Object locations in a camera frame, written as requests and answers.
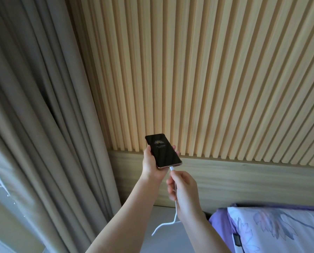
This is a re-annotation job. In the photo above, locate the purple bed sheet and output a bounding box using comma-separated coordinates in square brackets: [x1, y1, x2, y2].
[208, 203, 314, 253]

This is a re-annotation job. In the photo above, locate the light wooden headboard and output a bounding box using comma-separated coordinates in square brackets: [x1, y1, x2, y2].
[108, 150, 314, 217]

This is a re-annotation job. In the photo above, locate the person's left hand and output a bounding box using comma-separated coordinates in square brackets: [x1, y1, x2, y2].
[142, 145, 177, 183]

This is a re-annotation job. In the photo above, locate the white sheer curtain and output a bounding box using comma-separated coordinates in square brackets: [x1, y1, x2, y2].
[0, 160, 46, 253]

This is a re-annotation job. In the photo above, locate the person's right forearm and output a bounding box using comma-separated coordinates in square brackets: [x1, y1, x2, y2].
[177, 204, 233, 253]

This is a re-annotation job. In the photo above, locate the black smartphone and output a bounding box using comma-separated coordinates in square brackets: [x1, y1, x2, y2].
[145, 133, 183, 171]

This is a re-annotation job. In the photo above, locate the person's left forearm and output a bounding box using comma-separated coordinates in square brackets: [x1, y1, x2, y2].
[85, 176, 168, 253]

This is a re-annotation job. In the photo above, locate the white bedside table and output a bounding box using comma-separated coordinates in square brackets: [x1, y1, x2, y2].
[131, 205, 213, 253]

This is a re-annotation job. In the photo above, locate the person's right hand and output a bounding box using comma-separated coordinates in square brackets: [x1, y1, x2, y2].
[166, 170, 200, 212]

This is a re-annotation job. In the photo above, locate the beige pleated curtain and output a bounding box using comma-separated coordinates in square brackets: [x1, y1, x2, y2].
[0, 0, 122, 253]

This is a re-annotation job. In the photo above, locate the white floral pillow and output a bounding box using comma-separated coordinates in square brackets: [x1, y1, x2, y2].
[227, 205, 314, 253]

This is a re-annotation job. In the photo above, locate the white charging cable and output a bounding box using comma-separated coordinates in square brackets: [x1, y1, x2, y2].
[151, 167, 183, 236]

